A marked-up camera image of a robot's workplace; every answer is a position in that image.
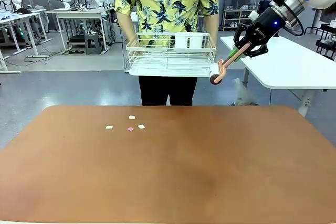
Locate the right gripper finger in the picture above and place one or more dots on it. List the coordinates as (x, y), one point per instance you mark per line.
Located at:
(258, 51)
(240, 36)

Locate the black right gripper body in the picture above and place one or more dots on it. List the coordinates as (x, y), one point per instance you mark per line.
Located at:
(265, 28)

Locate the pink lint roller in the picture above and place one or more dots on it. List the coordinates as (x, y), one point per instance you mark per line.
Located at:
(231, 60)

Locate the person's right forearm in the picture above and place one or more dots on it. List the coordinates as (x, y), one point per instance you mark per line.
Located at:
(127, 26)

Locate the person's left forearm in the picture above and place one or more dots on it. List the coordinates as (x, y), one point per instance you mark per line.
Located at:
(212, 26)

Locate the person's left hand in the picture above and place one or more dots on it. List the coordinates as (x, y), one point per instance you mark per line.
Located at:
(213, 43)

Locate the person's right hand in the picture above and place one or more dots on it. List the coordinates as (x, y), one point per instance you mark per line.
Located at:
(133, 43)

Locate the wooden shoe rack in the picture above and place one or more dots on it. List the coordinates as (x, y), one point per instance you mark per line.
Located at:
(237, 20)

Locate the black bag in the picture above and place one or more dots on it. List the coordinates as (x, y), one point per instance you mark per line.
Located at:
(263, 9)

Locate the white rounded side table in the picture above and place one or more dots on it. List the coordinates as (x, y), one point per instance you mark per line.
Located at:
(283, 64)

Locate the white utensil cup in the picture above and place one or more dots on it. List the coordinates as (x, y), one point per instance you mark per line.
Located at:
(181, 41)
(195, 41)

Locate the clear plastic bag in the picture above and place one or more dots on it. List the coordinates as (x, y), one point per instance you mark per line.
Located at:
(242, 93)

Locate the black utility cart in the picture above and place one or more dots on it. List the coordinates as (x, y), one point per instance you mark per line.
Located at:
(326, 40)

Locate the person in pineapple shirt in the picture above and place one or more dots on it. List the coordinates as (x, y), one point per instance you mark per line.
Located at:
(168, 1)

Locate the black trousers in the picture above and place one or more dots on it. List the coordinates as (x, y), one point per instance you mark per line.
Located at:
(168, 90)

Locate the cream paper scrap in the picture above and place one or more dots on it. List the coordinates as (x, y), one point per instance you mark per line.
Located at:
(141, 126)
(132, 117)
(109, 127)

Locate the pink paper scrap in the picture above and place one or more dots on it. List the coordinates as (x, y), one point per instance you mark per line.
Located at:
(130, 129)

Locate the grey step stool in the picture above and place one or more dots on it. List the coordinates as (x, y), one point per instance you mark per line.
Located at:
(92, 44)

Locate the white background workbench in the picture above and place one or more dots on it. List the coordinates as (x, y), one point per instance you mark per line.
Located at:
(78, 12)

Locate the white floor power strip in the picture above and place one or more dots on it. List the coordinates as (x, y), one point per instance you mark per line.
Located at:
(38, 56)

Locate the white desk with clothes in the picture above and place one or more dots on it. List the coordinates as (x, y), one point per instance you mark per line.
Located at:
(15, 20)

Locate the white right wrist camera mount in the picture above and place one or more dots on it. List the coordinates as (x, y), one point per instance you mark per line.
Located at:
(253, 15)

